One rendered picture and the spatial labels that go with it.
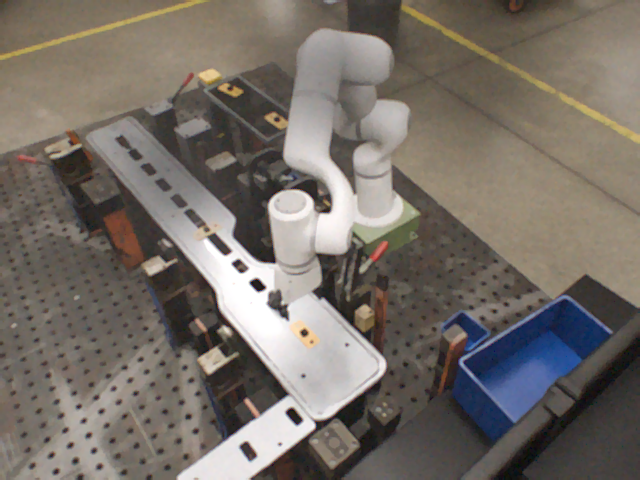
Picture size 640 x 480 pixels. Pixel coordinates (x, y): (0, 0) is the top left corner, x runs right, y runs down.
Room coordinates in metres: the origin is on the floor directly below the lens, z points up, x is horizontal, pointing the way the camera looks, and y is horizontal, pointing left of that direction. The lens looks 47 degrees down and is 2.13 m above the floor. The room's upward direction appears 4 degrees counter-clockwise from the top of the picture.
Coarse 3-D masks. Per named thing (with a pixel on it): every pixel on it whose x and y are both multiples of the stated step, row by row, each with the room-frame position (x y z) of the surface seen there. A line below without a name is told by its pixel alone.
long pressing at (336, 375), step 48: (96, 144) 1.59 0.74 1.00; (144, 144) 1.57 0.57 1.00; (144, 192) 1.32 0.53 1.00; (192, 192) 1.31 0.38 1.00; (192, 240) 1.10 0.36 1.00; (240, 288) 0.91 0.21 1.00; (288, 336) 0.75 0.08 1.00; (336, 336) 0.74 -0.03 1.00; (288, 384) 0.62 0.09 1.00; (336, 384) 0.61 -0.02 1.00
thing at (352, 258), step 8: (352, 240) 0.86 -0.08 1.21; (352, 248) 0.84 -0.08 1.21; (360, 248) 0.83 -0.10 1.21; (344, 256) 0.82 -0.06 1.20; (352, 256) 0.85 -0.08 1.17; (360, 256) 0.84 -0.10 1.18; (344, 264) 0.85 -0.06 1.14; (352, 264) 0.83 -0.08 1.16; (360, 264) 0.84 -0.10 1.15; (344, 272) 0.84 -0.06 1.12; (352, 272) 0.82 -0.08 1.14; (344, 280) 0.84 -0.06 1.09; (352, 280) 0.82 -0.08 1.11; (352, 288) 0.82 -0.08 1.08
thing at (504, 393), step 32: (544, 320) 0.68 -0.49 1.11; (576, 320) 0.67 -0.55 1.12; (480, 352) 0.59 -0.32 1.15; (512, 352) 0.65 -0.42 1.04; (544, 352) 0.65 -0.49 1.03; (576, 352) 0.64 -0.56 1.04; (480, 384) 0.51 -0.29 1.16; (512, 384) 0.57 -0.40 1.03; (544, 384) 0.57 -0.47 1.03; (480, 416) 0.49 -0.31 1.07; (512, 416) 0.50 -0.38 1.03
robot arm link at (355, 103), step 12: (300, 48) 1.19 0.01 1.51; (348, 84) 1.13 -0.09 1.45; (348, 96) 1.20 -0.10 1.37; (360, 96) 1.21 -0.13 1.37; (372, 96) 1.24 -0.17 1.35; (336, 108) 1.39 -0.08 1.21; (348, 108) 1.23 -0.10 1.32; (360, 108) 1.22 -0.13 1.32; (372, 108) 1.26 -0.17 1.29; (336, 120) 1.36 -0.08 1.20; (348, 120) 1.29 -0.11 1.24; (336, 132) 1.37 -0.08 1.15; (348, 132) 1.34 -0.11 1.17
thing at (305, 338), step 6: (294, 324) 0.78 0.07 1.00; (300, 324) 0.78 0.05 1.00; (294, 330) 0.77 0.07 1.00; (300, 330) 0.76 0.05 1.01; (306, 330) 0.76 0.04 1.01; (300, 336) 0.75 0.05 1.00; (306, 336) 0.75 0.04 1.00; (312, 336) 0.74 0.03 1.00; (306, 342) 0.73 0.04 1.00; (318, 342) 0.73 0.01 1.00
